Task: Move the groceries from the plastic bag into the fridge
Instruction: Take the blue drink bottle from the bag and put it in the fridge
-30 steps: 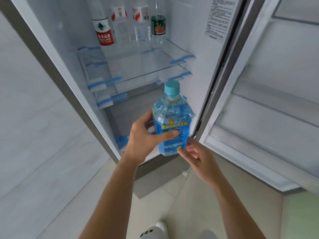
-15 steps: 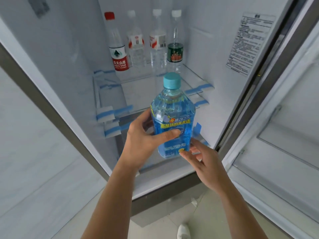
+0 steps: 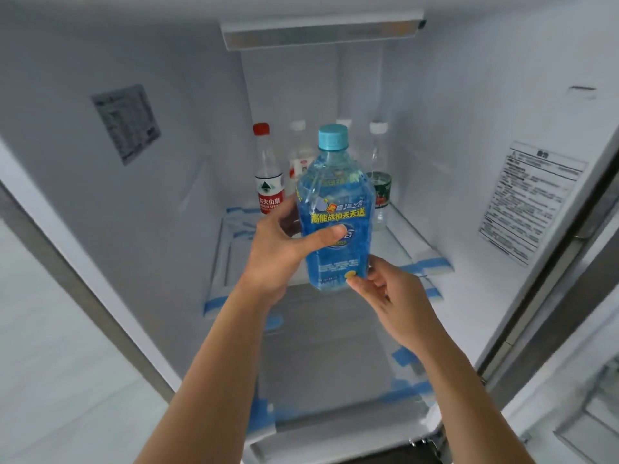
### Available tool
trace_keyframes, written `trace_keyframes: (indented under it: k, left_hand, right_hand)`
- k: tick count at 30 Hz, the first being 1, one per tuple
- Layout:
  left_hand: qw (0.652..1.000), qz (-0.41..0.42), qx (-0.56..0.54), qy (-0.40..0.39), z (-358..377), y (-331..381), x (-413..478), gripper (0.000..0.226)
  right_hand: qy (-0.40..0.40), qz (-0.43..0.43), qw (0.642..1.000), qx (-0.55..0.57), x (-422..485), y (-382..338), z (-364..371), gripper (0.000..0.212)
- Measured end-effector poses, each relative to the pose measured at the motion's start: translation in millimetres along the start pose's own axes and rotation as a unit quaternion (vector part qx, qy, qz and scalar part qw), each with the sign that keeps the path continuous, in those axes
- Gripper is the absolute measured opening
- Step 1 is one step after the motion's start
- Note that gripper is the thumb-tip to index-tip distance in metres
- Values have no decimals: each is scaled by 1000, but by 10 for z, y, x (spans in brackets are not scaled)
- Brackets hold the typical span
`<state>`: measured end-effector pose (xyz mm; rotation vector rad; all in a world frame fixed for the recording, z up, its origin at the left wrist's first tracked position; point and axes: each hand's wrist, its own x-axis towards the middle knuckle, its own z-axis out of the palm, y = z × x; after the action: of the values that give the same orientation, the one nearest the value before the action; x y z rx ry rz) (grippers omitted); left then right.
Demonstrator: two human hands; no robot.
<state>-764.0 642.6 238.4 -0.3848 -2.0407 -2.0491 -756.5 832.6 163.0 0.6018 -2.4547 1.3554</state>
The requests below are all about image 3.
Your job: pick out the person's right hand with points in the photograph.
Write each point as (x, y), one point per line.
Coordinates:
(396, 304)

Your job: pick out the person's left hand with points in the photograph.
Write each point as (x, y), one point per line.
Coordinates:
(275, 256)

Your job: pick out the person's left thumb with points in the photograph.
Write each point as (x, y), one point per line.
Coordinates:
(325, 236)

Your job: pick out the person's right thumb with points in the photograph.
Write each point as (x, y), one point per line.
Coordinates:
(365, 288)

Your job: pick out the blue drink bottle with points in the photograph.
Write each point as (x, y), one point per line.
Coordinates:
(335, 212)

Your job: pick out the person's left forearm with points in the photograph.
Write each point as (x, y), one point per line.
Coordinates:
(208, 381)

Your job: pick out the person's right forearm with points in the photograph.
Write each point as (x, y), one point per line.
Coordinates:
(464, 405)

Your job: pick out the glass fridge shelf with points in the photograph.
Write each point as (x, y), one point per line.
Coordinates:
(256, 251)
(333, 362)

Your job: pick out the green label clear bottle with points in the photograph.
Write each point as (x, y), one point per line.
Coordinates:
(380, 181)

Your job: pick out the lower glass fridge shelf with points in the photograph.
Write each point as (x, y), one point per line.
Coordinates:
(333, 362)

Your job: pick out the white cap clear bottle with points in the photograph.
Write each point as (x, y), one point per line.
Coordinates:
(301, 154)

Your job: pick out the red cap water bottle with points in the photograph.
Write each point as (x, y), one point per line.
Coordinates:
(267, 171)

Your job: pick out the white refrigerator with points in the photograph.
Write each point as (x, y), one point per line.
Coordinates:
(309, 140)

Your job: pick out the tall white cap bottle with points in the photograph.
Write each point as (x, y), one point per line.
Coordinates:
(344, 124)

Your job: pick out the white warning sticker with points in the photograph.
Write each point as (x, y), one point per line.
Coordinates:
(532, 202)

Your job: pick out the fridge light bar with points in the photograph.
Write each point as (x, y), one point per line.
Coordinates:
(321, 29)

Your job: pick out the refrigerator door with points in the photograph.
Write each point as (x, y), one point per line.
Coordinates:
(570, 372)

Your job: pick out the grey spec sticker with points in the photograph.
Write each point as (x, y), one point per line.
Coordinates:
(126, 123)

